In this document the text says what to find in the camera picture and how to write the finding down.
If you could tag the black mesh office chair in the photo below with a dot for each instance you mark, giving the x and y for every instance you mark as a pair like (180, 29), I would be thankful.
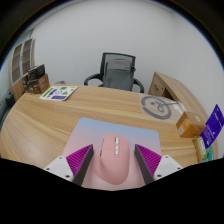
(108, 56)

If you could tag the wooden side desk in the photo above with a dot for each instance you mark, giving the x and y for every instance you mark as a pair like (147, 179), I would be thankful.
(170, 86)

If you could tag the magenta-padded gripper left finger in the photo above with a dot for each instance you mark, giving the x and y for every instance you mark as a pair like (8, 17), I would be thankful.
(60, 166)

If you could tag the wooden shelf unit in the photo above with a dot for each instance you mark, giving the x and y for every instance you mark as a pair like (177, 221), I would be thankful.
(21, 61)

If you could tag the stacked black and brown boxes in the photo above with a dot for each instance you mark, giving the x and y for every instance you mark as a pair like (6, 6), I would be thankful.
(36, 80)

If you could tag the brown cardboard box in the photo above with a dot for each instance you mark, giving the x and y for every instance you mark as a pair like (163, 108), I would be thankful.
(191, 125)

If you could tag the pink-blue gradient mouse pad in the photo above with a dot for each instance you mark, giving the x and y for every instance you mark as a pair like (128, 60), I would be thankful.
(90, 131)

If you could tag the purple stand-up pouch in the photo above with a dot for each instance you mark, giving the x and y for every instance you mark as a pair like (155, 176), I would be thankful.
(213, 128)

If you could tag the grey backpack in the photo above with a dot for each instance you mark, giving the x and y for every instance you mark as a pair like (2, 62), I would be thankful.
(118, 75)

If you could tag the white leaflet, green-purple print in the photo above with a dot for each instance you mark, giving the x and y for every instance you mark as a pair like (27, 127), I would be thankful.
(58, 92)

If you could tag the pink computer mouse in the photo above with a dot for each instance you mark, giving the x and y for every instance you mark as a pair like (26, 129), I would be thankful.
(111, 163)

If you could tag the white paper sheets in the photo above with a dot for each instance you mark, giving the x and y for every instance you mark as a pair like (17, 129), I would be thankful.
(182, 106)

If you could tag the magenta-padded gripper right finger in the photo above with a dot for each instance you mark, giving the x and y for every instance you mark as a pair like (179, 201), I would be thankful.
(165, 165)

